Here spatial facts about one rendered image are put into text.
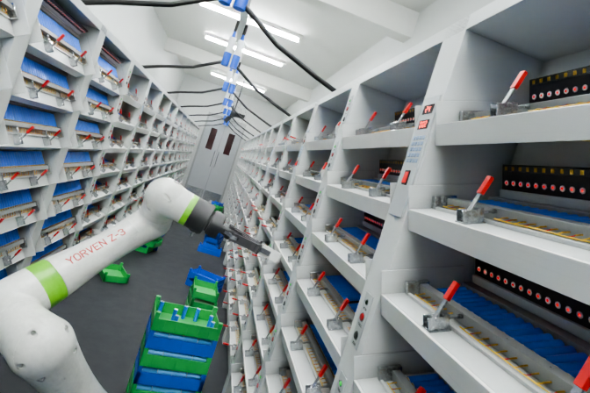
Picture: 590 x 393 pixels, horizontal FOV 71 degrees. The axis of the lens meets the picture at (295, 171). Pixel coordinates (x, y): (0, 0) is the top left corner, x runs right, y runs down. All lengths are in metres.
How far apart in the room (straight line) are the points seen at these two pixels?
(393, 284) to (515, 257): 0.35
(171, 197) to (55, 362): 0.46
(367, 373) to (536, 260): 0.50
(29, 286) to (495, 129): 1.03
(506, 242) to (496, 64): 0.48
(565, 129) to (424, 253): 0.42
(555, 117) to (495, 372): 0.36
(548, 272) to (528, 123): 0.23
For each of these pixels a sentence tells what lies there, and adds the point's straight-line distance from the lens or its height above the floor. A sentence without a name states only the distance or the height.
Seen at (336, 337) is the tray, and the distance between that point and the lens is 1.15.
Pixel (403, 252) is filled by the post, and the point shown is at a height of 1.21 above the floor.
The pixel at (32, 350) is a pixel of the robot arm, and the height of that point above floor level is 0.81.
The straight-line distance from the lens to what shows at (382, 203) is 1.04.
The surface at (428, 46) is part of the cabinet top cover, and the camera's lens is 1.14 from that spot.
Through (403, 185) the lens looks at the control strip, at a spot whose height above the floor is 1.35.
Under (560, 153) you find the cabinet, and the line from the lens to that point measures 0.94.
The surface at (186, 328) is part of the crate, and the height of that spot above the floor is 0.51.
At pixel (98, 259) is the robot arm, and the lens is 1.21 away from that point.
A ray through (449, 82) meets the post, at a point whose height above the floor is 1.59.
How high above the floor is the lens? 1.30
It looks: 1 degrees up
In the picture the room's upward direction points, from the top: 18 degrees clockwise
